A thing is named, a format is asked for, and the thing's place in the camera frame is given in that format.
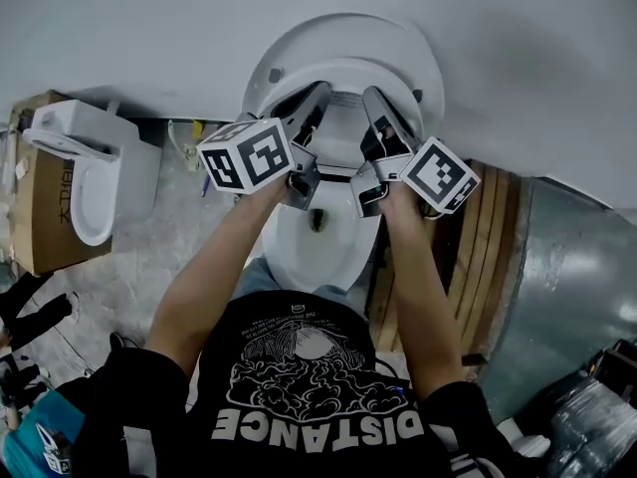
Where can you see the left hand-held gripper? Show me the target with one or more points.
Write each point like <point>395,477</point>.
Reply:
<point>249,155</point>

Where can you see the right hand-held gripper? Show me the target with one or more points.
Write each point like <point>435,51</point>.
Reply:
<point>433,172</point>

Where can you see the white toilet seat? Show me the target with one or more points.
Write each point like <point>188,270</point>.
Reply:
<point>398,75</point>

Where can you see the person's left forearm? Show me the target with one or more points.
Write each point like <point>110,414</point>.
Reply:
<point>214,277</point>

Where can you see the person's right forearm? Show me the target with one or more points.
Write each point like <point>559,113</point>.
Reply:
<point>423,287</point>

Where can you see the white toilet bowl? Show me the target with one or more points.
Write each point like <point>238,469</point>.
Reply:
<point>318,262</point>

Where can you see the small white toilet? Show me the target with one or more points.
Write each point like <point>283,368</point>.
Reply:
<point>99,167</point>

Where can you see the blue pen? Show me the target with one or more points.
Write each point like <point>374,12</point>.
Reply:
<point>205,186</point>

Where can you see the wooden plank pallet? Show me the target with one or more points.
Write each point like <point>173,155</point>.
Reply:
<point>478,247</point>

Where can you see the brown cardboard box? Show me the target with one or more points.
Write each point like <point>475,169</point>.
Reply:
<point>45,217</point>

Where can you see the black printed t-shirt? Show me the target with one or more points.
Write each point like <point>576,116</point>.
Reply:
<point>308,396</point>

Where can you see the plastic-wrapped bundle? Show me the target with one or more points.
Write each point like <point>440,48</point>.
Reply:
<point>592,426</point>

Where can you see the teal bag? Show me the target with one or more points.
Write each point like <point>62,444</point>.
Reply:
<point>35,431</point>

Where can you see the grey patterned device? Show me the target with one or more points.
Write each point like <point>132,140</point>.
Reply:
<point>56,448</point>

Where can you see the grey metal duct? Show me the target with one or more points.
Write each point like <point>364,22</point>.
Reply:
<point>562,292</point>

